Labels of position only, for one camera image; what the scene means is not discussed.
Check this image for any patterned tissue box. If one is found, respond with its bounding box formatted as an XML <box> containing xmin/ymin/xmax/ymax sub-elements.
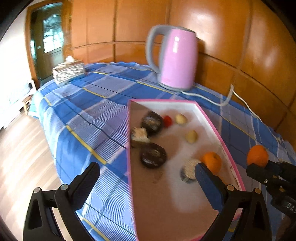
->
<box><xmin>52</xmin><ymin>56</ymin><xmax>85</xmax><ymax>87</ymax></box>

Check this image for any orange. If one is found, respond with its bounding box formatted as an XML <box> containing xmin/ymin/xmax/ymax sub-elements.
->
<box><xmin>246</xmin><ymin>145</ymin><xmax>269</xmax><ymax>168</ymax></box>
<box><xmin>201</xmin><ymin>152</ymin><xmax>222</xmax><ymax>174</ymax></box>

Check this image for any small wooden stool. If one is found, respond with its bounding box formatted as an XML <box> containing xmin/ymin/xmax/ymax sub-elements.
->
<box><xmin>22</xmin><ymin>95</ymin><xmax>34</xmax><ymax>115</ymax></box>

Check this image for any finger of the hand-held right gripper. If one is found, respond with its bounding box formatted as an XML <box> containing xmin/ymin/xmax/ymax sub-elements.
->
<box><xmin>268</xmin><ymin>161</ymin><xmax>296</xmax><ymax>183</ymax></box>
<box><xmin>246</xmin><ymin>163</ymin><xmax>281</xmax><ymax>186</ymax></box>

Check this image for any white tray with pink rim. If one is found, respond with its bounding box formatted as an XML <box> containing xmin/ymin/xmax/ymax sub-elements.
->
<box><xmin>127</xmin><ymin>98</ymin><xmax>246</xmax><ymax>241</ymax></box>

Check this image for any pink electric kettle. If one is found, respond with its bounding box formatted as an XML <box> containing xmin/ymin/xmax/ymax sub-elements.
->
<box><xmin>146</xmin><ymin>25</ymin><xmax>199</xmax><ymax>92</ymax></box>

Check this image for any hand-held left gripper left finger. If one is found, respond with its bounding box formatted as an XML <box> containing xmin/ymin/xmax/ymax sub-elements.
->
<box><xmin>23</xmin><ymin>162</ymin><xmax>101</xmax><ymax>241</ymax></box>

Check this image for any brown kiwi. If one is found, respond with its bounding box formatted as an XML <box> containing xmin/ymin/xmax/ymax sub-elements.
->
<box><xmin>185</xmin><ymin>130</ymin><xmax>199</xmax><ymax>143</ymax></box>

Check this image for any white power cable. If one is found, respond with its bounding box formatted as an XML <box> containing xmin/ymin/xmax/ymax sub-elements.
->
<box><xmin>180</xmin><ymin>84</ymin><xmax>266</xmax><ymax>126</ymax></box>

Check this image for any wooden door with glass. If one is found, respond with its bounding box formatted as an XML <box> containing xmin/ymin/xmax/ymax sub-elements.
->
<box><xmin>30</xmin><ymin>2</ymin><xmax>71</xmax><ymax>86</ymax></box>

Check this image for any blue plaid cloth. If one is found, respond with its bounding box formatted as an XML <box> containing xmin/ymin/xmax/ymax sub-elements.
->
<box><xmin>29</xmin><ymin>61</ymin><xmax>296</xmax><ymax>241</ymax></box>

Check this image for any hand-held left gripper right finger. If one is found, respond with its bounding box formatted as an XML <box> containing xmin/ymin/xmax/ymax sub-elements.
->
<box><xmin>194</xmin><ymin>162</ymin><xmax>272</xmax><ymax>241</ymax></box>

